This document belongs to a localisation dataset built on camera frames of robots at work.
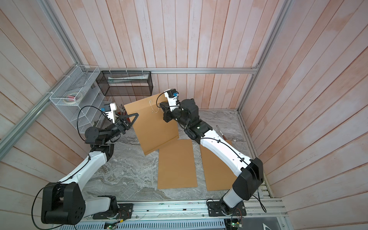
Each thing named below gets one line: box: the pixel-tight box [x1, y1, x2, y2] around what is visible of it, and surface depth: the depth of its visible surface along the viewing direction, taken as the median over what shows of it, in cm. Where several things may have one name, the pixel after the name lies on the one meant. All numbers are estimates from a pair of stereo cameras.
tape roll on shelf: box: [63, 92, 80, 104], surface depth 75 cm
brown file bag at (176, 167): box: [157, 138, 198, 190], surface depth 89 cm
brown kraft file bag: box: [123, 92, 180, 156], surface depth 67 cm
